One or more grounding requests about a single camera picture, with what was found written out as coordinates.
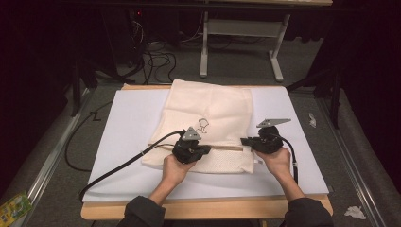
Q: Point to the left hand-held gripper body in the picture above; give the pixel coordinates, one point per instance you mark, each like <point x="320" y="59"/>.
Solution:
<point x="186" y="151"/>

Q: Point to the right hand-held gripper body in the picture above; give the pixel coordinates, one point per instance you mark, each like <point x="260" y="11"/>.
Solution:
<point x="269" y="142"/>

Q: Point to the cream mesh laundry bag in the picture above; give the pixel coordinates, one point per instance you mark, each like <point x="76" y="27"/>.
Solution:
<point x="214" y="104"/>

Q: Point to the person's right hand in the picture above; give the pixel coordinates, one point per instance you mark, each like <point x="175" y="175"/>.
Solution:
<point x="279" y="162"/>

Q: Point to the person's left hand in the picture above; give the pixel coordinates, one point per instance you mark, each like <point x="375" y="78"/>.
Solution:
<point x="173" y="171"/>

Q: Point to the small crumpled white tissue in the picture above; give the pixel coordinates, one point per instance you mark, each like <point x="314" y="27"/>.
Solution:
<point x="312" y="120"/>

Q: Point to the wooden table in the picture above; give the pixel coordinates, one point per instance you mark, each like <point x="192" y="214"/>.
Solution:
<point x="220" y="209"/>

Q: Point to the white foam board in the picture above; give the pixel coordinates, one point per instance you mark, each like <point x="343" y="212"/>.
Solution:
<point x="132" y="119"/>

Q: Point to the black metal stand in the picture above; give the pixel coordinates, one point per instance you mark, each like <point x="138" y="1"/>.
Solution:
<point x="75" y="88"/>
<point x="335" y="94"/>

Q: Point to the large crumpled white tissue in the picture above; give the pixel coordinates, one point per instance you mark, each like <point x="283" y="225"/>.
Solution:
<point x="354" y="212"/>

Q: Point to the dark computer tower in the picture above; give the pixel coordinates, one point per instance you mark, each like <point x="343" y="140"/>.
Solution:
<point x="123" y="34"/>

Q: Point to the green printed packet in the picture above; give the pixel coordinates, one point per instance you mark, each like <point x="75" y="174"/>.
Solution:
<point x="14" y="209"/>

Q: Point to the metal floor rail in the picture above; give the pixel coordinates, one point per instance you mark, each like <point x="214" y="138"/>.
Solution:
<point x="350" y="164"/>
<point x="47" y="164"/>

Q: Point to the white metal desk frame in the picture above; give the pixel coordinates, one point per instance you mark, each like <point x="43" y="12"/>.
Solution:
<point x="242" y="27"/>

